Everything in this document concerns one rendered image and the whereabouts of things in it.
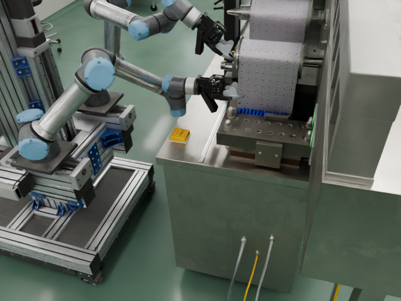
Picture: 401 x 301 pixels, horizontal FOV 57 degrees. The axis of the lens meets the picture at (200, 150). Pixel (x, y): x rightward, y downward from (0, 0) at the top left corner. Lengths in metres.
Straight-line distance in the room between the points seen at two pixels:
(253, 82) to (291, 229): 0.66
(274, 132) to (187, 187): 0.46
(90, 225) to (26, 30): 1.14
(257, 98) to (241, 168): 0.30
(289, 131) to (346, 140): 0.87
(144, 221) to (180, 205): 0.82
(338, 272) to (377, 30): 0.50
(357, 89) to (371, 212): 0.25
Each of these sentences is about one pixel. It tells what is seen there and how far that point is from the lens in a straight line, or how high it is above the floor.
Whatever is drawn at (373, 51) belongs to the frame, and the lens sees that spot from 0.67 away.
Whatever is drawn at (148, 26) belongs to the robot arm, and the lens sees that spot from 1.55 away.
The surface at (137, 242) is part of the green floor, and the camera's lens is 2.45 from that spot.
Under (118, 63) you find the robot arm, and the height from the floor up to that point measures 1.21.
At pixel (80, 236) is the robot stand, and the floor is 0.21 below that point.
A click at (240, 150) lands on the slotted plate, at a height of 0.95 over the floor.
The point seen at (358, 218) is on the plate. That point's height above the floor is 1.36.
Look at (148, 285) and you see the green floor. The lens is 2.26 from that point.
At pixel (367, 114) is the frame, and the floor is 1.59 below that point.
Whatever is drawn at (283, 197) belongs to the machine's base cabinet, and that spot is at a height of 0.79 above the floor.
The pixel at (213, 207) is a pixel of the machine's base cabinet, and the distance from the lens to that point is 1.70.
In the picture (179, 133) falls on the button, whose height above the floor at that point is 0.92.
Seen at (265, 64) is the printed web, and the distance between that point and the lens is 1.52.
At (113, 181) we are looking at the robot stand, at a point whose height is 0.21.
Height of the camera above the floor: 1.91
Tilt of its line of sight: 39 degrees down
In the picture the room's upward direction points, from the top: 3 degrees counter-clockwise
